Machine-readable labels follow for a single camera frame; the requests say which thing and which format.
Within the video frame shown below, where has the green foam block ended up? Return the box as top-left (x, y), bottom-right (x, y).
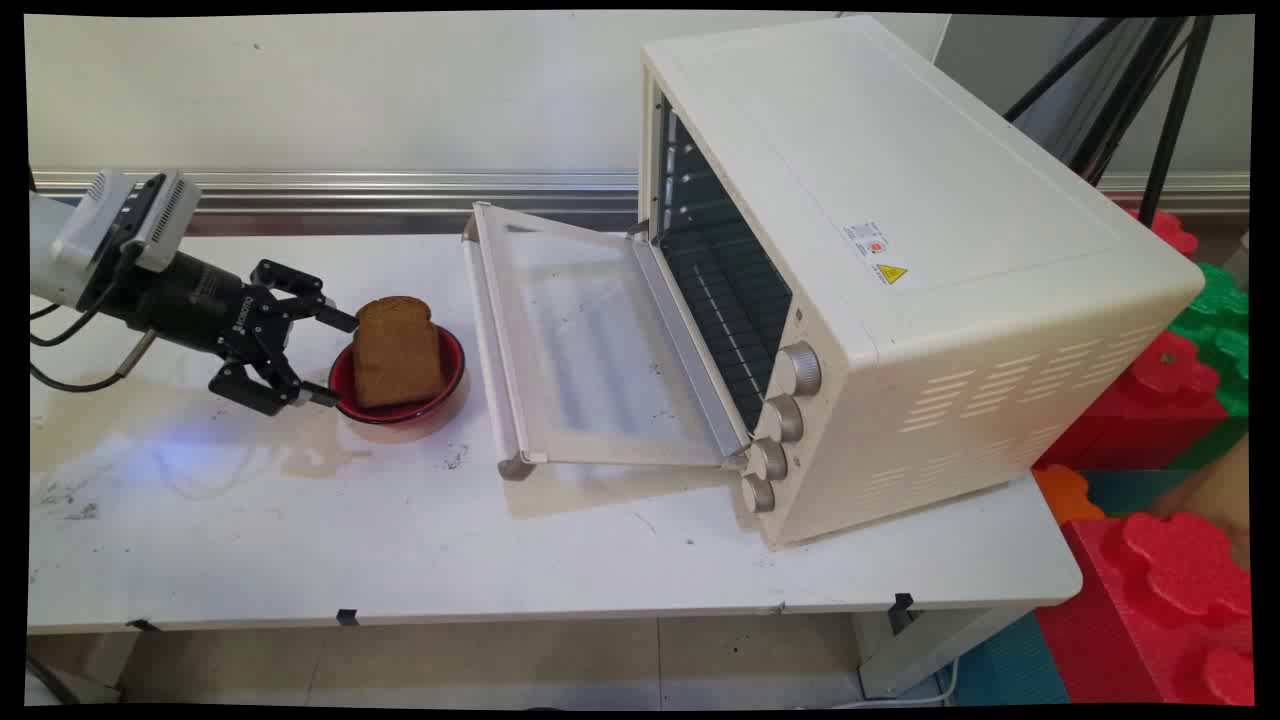
top-left (1167, 261), bottom-right (1251, 418)

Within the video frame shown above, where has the orange foam piece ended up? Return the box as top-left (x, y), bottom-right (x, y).
top-left (1031, 464), bottom-right (1107, 527)

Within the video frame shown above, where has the large red foam block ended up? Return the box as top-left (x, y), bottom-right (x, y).
top-left (1034, 511), bottom-right (1254, 707)

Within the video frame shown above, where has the brown bread slice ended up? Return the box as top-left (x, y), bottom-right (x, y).
top-left (351, 296), bottom-right (447, 410)

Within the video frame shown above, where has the white floor cable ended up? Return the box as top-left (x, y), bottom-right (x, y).
top-left (800, 655), bottom-right (963, 710)

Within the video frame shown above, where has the cream toaster oven body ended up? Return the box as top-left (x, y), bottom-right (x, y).
top-left (637, 15), bottom-right (1207, 552)

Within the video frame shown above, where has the white and yellow warning sticker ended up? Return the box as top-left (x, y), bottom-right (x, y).
top-left (842, 221), bottom-right (910, 289)

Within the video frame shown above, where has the red bowl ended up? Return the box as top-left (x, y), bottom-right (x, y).
top-left (328, 324), bottom-right (468, 427)

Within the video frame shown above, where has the white table leg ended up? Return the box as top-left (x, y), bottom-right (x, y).
top-left (853, 600), bottom-right (1033, 700)

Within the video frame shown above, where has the black tripod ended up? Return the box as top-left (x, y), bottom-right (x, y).
top-left (1004, 15), bottom-right (1217, 230)

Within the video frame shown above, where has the metal oven rack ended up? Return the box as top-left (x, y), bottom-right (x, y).
top-left (658, 222), bottom-right (794, 433)

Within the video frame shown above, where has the teal foam piece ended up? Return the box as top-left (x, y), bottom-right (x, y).
top-left (1078, 468), bottom-right (1193, 518)

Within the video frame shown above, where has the glass oven door with handle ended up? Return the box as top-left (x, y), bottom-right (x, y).
top-left (461, 202), bottom-right (753, 483)

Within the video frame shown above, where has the small red foam piece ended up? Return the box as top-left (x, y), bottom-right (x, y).
top-left (1124, 206), bottom-right (1200, 260)

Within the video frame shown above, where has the teal foam mat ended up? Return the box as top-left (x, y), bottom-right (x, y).
top-left (948, 613), bottom-right (1072, 707)

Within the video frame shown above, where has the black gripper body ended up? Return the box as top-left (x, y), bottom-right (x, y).
top-left (104, 250), bottom-right (293, 367)

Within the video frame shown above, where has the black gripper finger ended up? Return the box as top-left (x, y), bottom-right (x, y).
top-left (251, 259), bottom-right (359, 334)
top-left (208, 359), bottom-right (341, 418)

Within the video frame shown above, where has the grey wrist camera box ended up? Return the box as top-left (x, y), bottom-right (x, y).
top-left (55, 171), bottom-right (202, 274)

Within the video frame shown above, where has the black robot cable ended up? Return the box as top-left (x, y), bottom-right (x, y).
top-left (30, 330), bottom-right (161, 394)
top-left (30, 296), bottom-right (113, 349)

